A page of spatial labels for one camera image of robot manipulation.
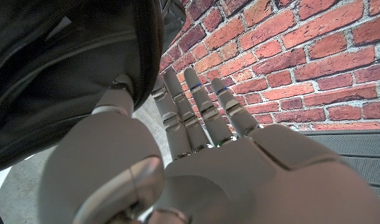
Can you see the brick print backdrop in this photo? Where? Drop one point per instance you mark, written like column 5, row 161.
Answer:
column 286, row 46

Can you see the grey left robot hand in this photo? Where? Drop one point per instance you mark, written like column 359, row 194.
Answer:
column 239, row 180

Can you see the black backpack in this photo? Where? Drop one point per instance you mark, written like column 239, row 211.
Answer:
column 68, row 62

